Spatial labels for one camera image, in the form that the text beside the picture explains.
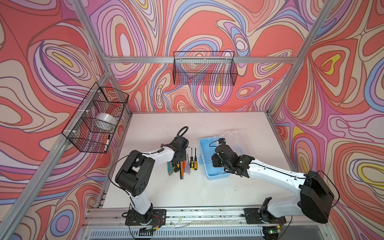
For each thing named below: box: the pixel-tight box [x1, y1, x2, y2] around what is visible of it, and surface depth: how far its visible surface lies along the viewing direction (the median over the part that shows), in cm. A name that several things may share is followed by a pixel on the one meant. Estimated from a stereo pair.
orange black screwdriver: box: [179, 161, 185, 180], surface depth 92 cm
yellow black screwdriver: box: [194, 147, 198, 170], surface depth 93 cm
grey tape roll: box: [94, 113, 118, 131], surface depth 74 cm
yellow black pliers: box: [173, 161, 180, 173], surface depth 91 cm
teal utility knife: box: [167, 161, 174, 176], surface depth 90 cm
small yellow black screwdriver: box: [190, 147, 194, 170], surface depth 93 cm
